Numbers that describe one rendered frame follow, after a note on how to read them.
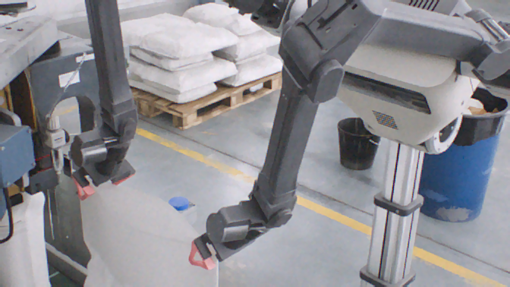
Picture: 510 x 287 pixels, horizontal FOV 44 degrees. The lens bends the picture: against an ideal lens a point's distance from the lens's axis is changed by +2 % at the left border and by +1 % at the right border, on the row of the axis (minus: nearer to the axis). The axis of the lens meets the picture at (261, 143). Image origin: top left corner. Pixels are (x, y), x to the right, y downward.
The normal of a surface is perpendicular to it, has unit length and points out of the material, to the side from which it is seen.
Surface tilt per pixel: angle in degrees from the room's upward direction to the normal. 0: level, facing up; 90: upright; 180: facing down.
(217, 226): 76
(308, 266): 0
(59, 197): 90
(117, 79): 101
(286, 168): 116
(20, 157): 90
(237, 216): 28
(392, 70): 40
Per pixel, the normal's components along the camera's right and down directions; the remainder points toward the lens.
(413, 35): 0.48, 0.70
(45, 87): 0.77, 0.29
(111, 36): 0.61, 0.51
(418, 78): -0.40, -0.50
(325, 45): -0.50, -0.26
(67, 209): -0.64, 0.31
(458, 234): 0.04, -0.90
